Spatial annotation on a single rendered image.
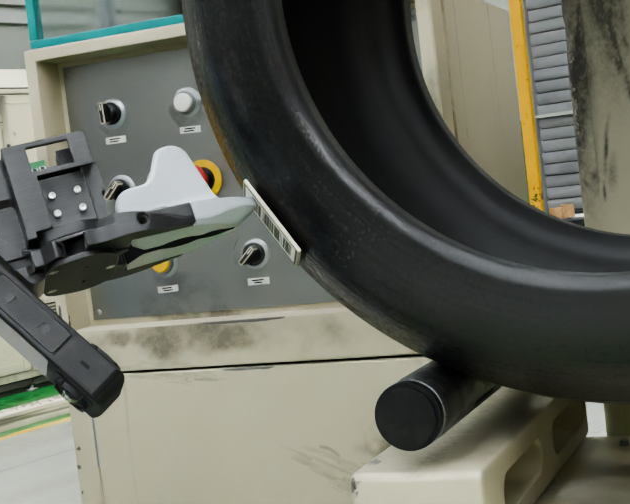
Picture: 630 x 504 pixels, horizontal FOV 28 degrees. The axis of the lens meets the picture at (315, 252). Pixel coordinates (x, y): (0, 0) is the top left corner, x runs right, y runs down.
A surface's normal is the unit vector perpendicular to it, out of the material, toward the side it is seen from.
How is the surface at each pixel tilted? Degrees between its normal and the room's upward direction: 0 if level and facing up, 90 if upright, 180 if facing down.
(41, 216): 70
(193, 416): 90
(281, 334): 90
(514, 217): 81
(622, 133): 90
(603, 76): 90
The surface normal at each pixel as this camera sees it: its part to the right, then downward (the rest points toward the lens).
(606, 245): -0.35, -0.09
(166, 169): 0.27, -0.33
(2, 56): 0.80, -0.06
